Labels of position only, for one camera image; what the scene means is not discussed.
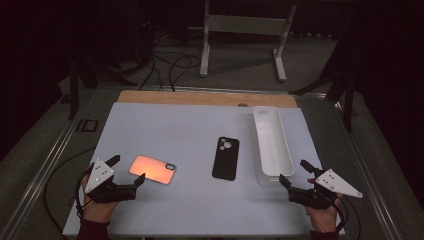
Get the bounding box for right hand-held gripper cable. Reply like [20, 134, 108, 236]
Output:
[333, 196, 363, 234]

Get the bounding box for aluminium floor rail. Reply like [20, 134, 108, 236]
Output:
[143, 84, 328, 101]
[0, 89, 98, 240]
[333, 99, 401, 240]

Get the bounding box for black phone case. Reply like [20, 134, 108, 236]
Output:
[211, 136, 240, 182]

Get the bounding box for person's right hand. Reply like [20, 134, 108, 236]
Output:
[304, 195, 344, 234]

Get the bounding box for person's left hand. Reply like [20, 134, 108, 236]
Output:
[80, 173, 119, 224]

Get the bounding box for black tripod stand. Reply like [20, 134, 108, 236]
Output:
[68, 56, 138, 121]
[288, 29, 359, 134]

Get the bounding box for black floor cable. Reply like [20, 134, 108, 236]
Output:
[168, 54, 201, 93]
[43, 146, 98, 236]

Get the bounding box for iridescent orange phone case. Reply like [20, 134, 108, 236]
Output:
[128, 154, 177, 185]

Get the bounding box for white plastic tray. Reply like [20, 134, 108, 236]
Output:
[251, 105, 296, 186]

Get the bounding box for white table mat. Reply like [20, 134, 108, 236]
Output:
[62, 102, 346, 238]

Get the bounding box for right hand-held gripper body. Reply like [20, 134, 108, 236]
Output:
[288, 168, 364, 210]

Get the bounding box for left hand-held gripper cable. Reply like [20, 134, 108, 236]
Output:
[75, 166, 94, 219]

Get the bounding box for hand-held gripper cable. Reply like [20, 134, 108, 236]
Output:
[75, 166, 94, 219]
[333, 196, 363, 234]

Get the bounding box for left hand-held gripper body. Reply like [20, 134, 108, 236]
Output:
[84, 159, 138, 204]

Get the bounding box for white metal stand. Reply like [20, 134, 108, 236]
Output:
[199, 0, 298, 83]

